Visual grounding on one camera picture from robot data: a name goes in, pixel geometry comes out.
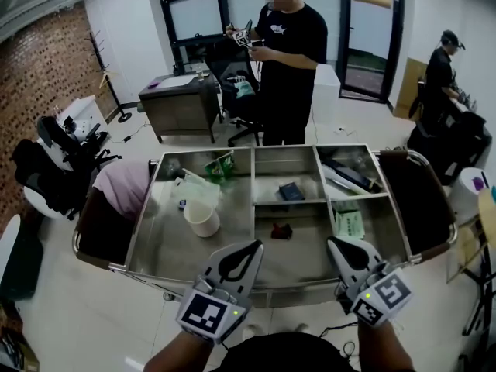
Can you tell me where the person's left forearm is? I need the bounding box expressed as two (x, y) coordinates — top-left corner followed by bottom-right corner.
(142, 328), (216, 372)

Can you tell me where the black framed glass door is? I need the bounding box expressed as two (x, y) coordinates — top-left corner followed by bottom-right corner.
(336, 0), (407, 105)

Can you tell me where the black coat rack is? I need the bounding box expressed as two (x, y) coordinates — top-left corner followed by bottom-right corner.
(83, 31), (133, 124)

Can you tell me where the black floor bag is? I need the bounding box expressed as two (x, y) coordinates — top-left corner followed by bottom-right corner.
(0, 236), (44, 302)

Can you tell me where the black office chair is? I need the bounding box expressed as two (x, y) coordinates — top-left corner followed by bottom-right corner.
(36, 115), (123, 170)
(204, 39), (265, 148)
(10, 138), (96, 221)

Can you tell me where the dark brown cart bag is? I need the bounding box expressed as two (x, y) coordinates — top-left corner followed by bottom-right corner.
(74, 191), (137, 266)
(377, 150), (457, 256)

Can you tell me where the white paper sheet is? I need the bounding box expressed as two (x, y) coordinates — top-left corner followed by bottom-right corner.
(157, 74), (195, 90)

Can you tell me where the dark blue box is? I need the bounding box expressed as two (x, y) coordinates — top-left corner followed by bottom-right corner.
(277, 181), (306, 202)

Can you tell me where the round wooden board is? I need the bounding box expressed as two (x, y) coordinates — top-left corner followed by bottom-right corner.
(477, 186), (496, 240)

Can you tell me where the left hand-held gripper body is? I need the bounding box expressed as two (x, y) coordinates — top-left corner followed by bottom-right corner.
(176, 272), (253, 346)

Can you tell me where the clear plastic bag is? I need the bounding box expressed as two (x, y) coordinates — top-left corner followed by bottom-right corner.
(171, 171), (222, 209)

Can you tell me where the black power adapter cable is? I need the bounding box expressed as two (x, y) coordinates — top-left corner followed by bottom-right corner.
(107, 121), (153, 144)

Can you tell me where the brown cardboard sheet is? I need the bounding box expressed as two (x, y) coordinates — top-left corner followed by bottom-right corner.
(392, 57), (428, 121)

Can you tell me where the long dark flat box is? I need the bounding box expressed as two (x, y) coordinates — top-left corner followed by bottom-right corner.
(323, 160), (376, 188)

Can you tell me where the green paper packet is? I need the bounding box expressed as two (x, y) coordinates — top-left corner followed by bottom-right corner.
(334, 210), (366, 240)

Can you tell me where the green snack bag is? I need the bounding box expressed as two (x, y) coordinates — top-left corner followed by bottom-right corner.
(204, 150), (236, 181)

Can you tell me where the pink cloth bag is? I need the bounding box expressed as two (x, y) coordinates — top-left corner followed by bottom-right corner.
(92, 160), (151, 221)

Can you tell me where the black floor cable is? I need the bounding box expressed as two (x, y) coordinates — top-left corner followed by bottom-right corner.
(317, 319), (361, 360)

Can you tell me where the white low table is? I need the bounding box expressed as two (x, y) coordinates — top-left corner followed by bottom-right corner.
(57, 94), (110, 141)

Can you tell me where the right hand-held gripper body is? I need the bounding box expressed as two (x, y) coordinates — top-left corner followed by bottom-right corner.
(336, 260), (415, 328)

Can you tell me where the person's white shoe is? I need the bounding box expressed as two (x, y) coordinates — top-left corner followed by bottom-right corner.
(241, 322), (268, 341)

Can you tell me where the teal cloth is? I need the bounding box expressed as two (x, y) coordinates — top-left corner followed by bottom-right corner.
(232, 80), (257, 101)

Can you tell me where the red and black item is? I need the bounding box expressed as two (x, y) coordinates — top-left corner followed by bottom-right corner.
(270, 222), (294, 241)

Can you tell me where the person's black shirt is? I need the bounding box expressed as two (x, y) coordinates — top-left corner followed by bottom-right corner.
(208, 331), (360, 372)

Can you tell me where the white paper cup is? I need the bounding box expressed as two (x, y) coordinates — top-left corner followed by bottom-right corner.
(182, 199), (222, 239)

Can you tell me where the person's right forearm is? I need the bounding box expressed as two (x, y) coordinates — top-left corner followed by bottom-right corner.
(356, 319), (416, 372)

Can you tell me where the stainless steel compartment cart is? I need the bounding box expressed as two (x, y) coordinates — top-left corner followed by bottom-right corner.
(71, 143), (459, 310)

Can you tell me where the black metal stand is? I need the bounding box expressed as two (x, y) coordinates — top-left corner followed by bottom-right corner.
(460, 222), (496, 337)

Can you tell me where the white cabinet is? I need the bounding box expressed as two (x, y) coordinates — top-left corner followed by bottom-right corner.
(311, 63), (342, 126)

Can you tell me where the white round table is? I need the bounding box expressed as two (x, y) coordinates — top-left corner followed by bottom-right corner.
(448, 166), (496, 226)

